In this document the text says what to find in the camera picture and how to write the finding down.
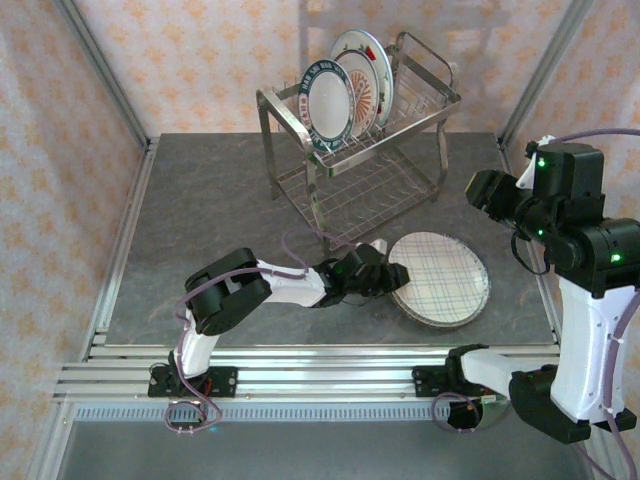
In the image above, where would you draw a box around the blue plaid plate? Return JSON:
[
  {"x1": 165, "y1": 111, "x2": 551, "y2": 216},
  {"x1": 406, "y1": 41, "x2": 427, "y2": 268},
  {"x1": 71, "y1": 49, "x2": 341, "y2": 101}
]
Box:
[{"x1": 388, "y1": 230, "x2": 490, "y2": 326}]

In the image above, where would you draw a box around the brown speckled plate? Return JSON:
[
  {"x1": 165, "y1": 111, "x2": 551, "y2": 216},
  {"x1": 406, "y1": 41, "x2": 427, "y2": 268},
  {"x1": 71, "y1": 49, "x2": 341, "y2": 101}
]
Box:
[{"x1": 387, "y1": 230, "x2": 493, "y2": 332}]

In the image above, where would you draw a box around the orange sunburst plate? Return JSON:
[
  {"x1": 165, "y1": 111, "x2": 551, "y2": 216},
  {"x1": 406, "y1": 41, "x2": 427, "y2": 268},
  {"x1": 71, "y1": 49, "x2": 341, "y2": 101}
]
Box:
[{"x1": 344, "y1": 52, "x2": 379, "y2": 136}]

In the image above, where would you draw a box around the red flower rim plate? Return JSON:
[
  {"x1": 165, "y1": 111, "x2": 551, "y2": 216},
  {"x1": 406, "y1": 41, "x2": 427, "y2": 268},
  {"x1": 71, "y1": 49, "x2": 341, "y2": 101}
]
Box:
[{"x1": 328, "y1": 28, "x2": 394, "y2": 129}]

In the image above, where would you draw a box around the stainless steel dish rack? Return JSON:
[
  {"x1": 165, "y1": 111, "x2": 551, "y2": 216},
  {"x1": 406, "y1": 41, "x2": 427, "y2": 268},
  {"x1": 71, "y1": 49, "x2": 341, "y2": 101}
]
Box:
[{"x1": 255, "y1": 30, "x2": 462, "y2": 259}]

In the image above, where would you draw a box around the green lettered rim plate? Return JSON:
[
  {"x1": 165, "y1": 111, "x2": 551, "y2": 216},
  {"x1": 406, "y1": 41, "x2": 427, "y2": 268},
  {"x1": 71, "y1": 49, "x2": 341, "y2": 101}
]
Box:
[{"x1": 298, "y1": 58, "x2": 357, "y2": 154}]

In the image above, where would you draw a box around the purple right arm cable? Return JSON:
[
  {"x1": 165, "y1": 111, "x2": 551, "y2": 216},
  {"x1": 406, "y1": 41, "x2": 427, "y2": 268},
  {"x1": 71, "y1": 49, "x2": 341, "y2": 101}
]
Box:
[{"x1": 432, "y1": 128, "x2": 640, "y2": 480}]

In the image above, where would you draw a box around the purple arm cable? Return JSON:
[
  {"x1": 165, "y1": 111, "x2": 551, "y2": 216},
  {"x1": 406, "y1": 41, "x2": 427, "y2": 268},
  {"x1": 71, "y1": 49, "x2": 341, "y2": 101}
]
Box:
[
  {"x1": 432, "y1": 128, "x2": 640, "y2": 480},
  {"x1": 164, "y1": 227, "x2": 374, "y2": 437}
]

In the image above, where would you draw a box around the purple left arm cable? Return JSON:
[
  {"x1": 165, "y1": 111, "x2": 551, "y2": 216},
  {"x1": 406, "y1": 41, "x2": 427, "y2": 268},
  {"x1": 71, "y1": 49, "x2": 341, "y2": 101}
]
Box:
[{"x1": 164, "y1": 227, "x2": 374, "y2": 437}]

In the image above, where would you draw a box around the aluminium slotted base rail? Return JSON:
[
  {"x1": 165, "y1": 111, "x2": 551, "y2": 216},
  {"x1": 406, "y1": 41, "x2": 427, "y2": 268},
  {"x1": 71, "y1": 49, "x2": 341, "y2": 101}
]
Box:
[{"x1": 52, "y1": 344, "x2": 561, "y2": 401}]

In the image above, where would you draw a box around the aluminium frame post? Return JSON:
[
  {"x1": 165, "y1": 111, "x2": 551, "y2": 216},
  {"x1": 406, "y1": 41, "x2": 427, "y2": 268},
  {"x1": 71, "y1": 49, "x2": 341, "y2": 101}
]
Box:
[
  {"x1": 498, "y1": 0, "x2": 586, "y2": 149},
  {"x1": 52, "y1": 0, "x2": 160, "y2": 151}
]

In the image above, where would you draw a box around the grey slotted cable duct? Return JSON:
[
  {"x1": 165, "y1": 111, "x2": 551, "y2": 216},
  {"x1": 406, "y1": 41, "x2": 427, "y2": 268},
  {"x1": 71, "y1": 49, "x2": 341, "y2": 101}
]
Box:
[{"x1": 74, "y1": 405, "x2": 451, "y2": 422}]

